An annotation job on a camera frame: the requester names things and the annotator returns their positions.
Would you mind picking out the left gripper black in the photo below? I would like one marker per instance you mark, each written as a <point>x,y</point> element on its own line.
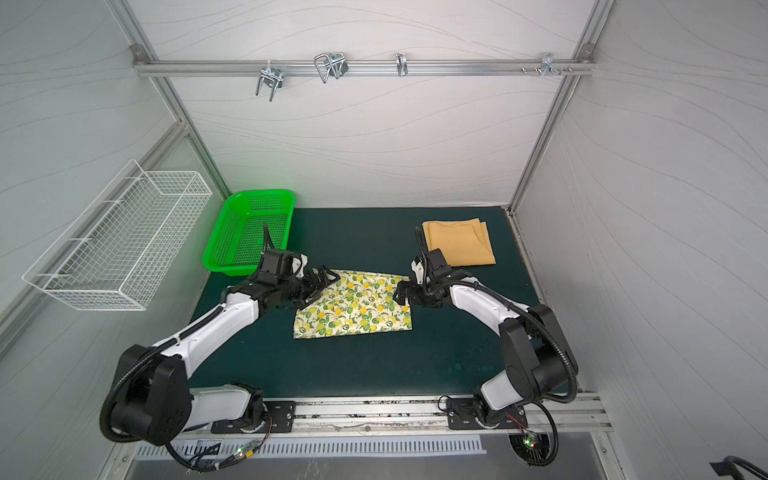
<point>313,284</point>

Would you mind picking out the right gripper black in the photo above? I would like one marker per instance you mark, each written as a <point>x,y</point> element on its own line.
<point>414,289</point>

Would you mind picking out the floral patterned skirt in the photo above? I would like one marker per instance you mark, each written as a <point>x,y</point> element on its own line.
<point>358,303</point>

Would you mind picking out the yellow skirt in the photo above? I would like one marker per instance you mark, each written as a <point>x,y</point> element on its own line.
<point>462,243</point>

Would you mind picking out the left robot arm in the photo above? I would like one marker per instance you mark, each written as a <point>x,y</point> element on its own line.
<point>150,398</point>

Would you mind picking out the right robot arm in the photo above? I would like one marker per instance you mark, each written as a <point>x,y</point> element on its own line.
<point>538,364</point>

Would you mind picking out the green plastic basket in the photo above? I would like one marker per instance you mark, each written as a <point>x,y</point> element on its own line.
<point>236,243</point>

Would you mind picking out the metal u-bolt clamp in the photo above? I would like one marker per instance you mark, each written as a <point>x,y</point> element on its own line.
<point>270,80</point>

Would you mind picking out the metal double hook clamp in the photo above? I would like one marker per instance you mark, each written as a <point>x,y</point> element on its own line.
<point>330,65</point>

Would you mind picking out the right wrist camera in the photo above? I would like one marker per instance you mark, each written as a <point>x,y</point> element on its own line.
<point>417,271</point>

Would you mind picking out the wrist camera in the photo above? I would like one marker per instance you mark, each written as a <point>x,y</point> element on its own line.
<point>298,263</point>
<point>417,271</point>

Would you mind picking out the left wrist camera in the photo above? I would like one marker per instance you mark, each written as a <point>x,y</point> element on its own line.
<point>298,263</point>

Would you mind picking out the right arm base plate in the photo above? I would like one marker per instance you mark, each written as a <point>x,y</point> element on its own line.
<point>471,413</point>

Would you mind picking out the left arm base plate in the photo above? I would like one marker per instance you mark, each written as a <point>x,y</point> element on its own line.
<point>273,416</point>

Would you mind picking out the white slotted cable duct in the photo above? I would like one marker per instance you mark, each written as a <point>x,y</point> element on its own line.
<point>327,447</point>

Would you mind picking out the white wire basket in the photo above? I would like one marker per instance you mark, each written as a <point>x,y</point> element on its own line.
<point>115,254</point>

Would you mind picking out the small metal ring hook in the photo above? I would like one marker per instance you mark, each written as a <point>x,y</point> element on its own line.
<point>401,64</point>

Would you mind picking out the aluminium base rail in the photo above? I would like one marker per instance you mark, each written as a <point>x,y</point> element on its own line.
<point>412,415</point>

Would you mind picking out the metal bracket with bolts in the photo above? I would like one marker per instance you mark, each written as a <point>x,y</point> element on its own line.
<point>547,67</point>

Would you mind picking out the aluminium crossbar rail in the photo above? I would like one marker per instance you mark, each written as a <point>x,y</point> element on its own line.
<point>357,68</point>

